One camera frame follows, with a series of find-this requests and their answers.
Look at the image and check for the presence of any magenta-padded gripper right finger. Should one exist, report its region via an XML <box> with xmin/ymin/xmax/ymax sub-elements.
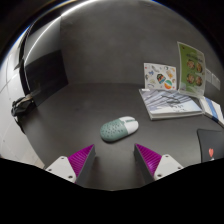
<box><xmin>133</xmin><ymin>143</ymin><xmax>184</xmax><ymax>186</ymax></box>

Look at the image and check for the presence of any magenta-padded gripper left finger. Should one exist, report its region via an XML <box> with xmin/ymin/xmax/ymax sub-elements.
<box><xmin>45</xmin><ymin>143</ymin><xmax>97</xmax><ymax>188</ymax></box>

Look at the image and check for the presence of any green and white computer mouse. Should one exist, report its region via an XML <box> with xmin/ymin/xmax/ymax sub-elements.
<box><xmin>99</xmin><ymin>115</ymin><xmax>140</xmax><ymax>143</ymax></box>

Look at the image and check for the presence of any black mouse pad with heart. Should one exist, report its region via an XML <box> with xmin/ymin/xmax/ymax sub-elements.
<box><xmin>196</xmin><ymin>128</ymin><xmax>224</xmax><ymax>163</ymax></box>

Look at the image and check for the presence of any grey patterned book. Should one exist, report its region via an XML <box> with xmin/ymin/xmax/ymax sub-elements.
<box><xmin>138</xmin><ymin>87</ymin><xmax>204</xmax><ymax>121</ymax></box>

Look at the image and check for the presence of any white sticker sheet card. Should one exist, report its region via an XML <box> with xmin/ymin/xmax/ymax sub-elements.
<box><xmin>143</xmin><ymin>62</ymin><xmax>177</xmax><ymax>92</ymax></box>

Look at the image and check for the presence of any black flat panel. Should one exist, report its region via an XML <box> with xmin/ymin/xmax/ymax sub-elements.
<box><xmin>19</xmin><ymin>49</ymin><xmax>70</xmax><ymax>108</ymax></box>

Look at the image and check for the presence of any white wall plates group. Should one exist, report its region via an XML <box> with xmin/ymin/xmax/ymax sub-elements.
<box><xmin>204</xmin><ymin>68</ymin><xmax>222</xmax><ymax>90</ymax></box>

